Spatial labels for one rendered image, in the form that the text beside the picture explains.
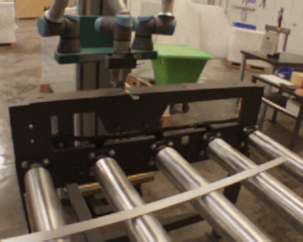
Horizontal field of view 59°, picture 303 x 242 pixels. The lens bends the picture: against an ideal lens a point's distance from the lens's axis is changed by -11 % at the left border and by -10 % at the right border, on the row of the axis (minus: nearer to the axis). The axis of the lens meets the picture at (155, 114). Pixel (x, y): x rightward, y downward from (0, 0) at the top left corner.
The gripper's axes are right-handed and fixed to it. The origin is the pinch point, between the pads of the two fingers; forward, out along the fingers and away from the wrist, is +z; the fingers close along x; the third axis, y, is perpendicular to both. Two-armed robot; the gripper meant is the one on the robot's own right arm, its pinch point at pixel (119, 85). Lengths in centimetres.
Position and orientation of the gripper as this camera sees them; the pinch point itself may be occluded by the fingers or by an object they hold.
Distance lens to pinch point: 132.0
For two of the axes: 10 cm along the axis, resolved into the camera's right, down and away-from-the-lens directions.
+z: -0.9, 9.2, 3.8
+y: -4.5, -3.8, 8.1
